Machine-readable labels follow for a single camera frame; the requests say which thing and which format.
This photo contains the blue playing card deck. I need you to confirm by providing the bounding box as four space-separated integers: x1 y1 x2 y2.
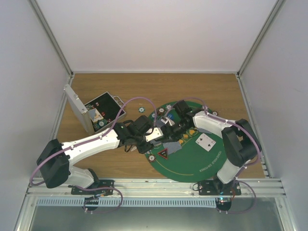
151 141 161 147

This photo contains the black red triangular all-in button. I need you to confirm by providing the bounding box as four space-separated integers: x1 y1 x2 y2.
158 148 168 160

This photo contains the blue orange 10 chip stack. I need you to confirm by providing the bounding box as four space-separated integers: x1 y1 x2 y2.
166 104 172 111

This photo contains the face-up black clubs card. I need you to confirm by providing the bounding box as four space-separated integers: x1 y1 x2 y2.
195 133 216 152

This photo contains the blue green 50 chip stack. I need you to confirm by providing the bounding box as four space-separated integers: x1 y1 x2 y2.
139 107 145 113

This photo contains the blue small blind button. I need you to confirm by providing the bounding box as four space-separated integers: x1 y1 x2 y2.
168 113 174 119

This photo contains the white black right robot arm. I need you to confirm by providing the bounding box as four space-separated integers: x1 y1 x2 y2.
161 100 262 195

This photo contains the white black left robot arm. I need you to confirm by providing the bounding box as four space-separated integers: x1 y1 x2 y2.
37 115 162 194

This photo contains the round green poker mat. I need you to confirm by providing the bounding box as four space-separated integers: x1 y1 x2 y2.
141 101 231 183

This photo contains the chip stack inside case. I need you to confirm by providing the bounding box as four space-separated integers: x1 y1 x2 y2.
97 119 108 128

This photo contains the silver aluminium poker case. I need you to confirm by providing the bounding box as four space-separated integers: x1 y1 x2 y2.
64 84 124 135

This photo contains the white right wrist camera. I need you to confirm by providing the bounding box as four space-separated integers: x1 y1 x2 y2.
161 117 175 126

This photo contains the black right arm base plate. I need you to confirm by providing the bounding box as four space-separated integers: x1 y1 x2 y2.
197 180 242 196

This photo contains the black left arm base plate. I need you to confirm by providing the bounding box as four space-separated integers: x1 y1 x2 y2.
69 180 115 196

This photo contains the grey slotted cable duct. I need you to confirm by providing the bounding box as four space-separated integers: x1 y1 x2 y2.
37 197 216 208

